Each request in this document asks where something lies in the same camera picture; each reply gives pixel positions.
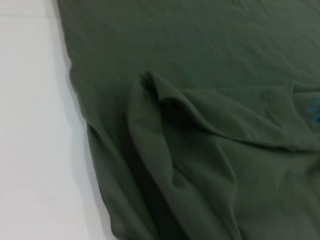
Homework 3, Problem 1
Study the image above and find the dark green FREE! t-shirt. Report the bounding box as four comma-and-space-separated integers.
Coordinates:
56, 0, 320, 240

